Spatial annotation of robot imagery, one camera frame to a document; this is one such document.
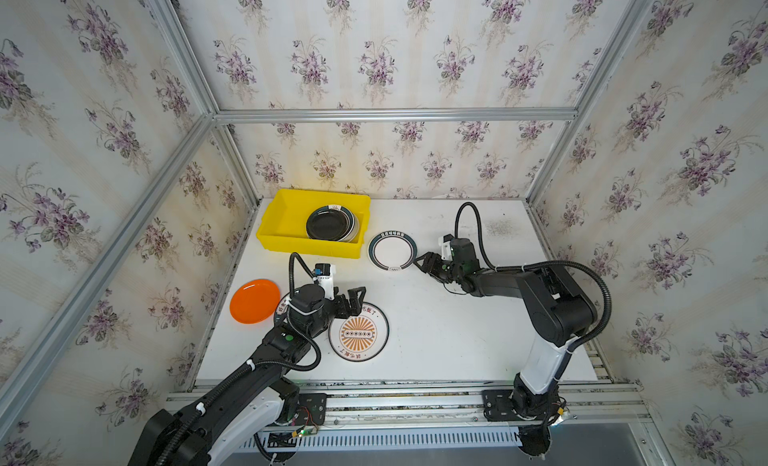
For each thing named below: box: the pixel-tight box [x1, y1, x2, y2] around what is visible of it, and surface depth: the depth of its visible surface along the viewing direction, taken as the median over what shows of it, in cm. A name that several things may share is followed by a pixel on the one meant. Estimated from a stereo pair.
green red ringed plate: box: [367, 230, 418, 272], surface depth 106 cm
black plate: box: [306, 205, 356, 242], surface depth 109 cm
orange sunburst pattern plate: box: [328, 302, 390, 362], surface depth 86 cm
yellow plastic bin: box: [256, 189, 371, 258], surface depth 109 cm
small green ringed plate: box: [348, 209, 359, 243], surface depth 109 cm
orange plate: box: [229, 279, 280, 324], surface depth 93 cm
